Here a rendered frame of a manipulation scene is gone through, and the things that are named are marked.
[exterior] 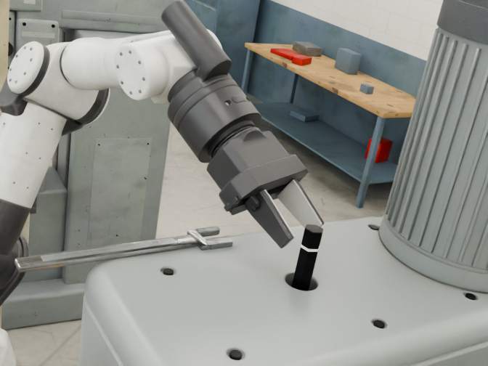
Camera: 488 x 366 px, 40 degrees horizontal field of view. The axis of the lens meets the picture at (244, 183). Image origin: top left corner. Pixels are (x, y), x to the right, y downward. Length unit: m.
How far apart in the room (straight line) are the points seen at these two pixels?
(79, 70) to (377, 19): 5.95
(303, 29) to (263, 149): 6.94
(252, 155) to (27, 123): 0.39
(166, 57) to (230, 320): 0.30
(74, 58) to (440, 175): 0.50
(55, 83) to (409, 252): 0.53
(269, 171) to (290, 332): 0.17
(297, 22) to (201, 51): 7.03
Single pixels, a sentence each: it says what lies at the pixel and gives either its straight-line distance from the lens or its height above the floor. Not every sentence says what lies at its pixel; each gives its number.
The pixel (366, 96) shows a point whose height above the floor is 0.88.
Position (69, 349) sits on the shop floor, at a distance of 3.64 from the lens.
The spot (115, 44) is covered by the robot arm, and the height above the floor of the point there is 2.07.
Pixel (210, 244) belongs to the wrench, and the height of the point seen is 1.90.
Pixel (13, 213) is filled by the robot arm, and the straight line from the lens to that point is 1.00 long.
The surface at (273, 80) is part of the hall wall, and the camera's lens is 8.11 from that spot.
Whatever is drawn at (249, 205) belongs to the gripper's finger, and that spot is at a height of 1.97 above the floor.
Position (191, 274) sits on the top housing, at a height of 1.89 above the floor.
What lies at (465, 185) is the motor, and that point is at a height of 2.01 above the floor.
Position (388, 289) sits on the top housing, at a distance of 0.78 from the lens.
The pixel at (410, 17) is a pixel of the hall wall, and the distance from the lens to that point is 6.47.
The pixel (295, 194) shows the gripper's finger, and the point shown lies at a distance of 0.75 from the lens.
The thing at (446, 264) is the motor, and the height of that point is 1.92.
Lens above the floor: 2.27
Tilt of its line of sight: 23 degrees down
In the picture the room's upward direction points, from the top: 10 degrees clockwise
